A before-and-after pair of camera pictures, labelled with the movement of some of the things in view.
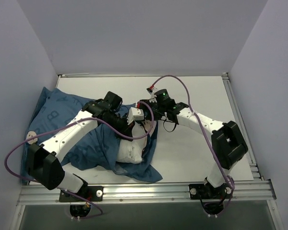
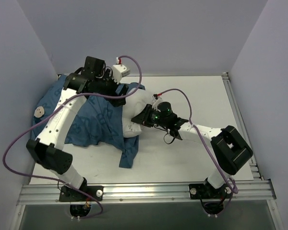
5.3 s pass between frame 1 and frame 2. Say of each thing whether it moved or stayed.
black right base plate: stayed
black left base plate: stayed
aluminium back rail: stayed
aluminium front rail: stayed
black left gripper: moved
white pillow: moved
